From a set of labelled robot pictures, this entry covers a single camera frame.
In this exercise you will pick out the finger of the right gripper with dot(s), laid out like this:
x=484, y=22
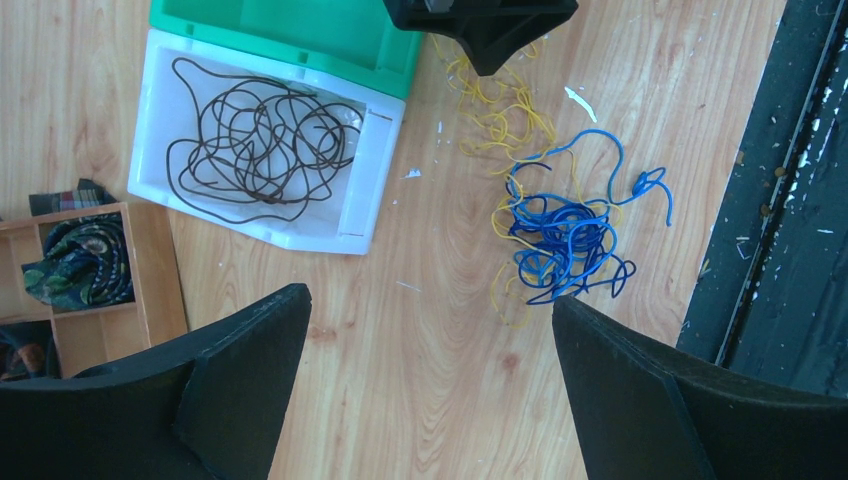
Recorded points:
x=489, y=31

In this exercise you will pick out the rolled dark tie front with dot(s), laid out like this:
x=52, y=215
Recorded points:
x=85, y=265

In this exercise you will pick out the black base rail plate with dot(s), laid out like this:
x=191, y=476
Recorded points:
x=771, y=299

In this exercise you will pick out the rolled dark tie middle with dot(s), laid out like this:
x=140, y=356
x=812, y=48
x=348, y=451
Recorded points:
x=28, y=351

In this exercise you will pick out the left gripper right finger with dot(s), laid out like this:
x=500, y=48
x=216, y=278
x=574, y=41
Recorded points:
x=645, y=410

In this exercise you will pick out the white plastic bin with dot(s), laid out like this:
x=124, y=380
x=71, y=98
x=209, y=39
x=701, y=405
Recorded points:
x=283, y=154

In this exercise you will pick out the wooden compartment tray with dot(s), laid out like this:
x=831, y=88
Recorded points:
x=87, y=338

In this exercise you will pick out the rolled dark tie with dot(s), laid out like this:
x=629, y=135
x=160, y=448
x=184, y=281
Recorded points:
x=28, y=351
x=85, y=265

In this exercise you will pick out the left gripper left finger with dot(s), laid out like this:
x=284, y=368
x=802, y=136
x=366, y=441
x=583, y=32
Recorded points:
x=209, y=404

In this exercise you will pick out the plaid cloth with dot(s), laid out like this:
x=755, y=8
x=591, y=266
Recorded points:
x=87, y=194

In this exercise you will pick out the green plastic bin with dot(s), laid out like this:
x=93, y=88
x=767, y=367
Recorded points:
x=354, y=40

